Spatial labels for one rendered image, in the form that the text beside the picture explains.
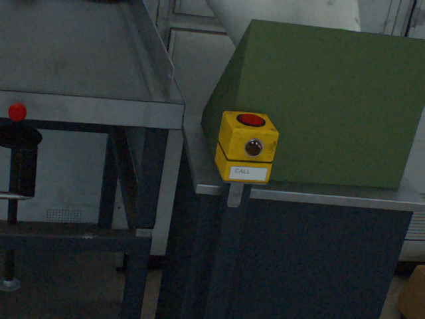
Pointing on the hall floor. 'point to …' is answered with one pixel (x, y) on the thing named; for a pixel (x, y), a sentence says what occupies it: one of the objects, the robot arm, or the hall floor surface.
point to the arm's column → (283, 258)
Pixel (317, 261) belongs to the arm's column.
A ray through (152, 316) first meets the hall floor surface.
